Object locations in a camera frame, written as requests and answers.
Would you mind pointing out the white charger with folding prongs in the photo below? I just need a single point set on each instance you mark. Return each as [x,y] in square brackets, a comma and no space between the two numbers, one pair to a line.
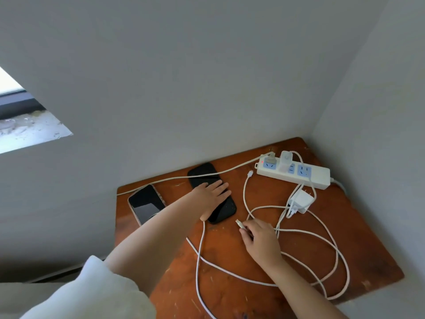
[301,199]

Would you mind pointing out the person's left hand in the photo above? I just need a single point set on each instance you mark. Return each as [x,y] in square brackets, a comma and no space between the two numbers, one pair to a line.
[207,199]

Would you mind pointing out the person's left middle finger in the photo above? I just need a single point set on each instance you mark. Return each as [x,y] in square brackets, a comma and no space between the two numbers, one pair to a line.
[225,190]

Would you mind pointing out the white sleeve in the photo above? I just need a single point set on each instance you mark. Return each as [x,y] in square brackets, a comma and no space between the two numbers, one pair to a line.
[89,292]

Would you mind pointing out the beige power plug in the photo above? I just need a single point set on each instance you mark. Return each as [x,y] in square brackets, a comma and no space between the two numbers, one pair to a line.
[270,159]

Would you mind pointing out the person's right forearm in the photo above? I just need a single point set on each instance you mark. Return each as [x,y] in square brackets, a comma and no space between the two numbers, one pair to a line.
[305,292]

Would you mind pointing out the person's right thumb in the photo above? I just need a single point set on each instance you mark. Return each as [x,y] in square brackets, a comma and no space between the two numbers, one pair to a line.
[246,236]

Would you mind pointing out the person's right hand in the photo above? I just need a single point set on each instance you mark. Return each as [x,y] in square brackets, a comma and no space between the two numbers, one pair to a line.
[264,245]

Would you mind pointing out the window with dark frame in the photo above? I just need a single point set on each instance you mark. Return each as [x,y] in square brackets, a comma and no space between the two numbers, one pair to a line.
[23,122]

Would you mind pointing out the white power strip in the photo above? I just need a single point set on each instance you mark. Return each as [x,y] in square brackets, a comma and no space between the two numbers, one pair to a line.
[315,177]

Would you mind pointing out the person's left forearm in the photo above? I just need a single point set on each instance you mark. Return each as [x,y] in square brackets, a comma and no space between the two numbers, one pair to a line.
[156,235]

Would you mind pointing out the white charger with round mark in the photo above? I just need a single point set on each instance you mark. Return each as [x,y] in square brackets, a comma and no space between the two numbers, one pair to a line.
[285,162]

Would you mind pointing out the black smartphone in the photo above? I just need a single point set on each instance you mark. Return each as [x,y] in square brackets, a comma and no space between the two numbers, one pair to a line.
[202,174]

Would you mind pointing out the person's left thumb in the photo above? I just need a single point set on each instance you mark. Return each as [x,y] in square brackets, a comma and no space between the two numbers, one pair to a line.
[206,216]

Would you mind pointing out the person's left little finger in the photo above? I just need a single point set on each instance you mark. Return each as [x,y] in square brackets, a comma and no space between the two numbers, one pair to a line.
[215,182]

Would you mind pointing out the smartphone with gold edge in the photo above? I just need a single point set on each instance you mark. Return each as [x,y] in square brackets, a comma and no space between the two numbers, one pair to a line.
[146,202]

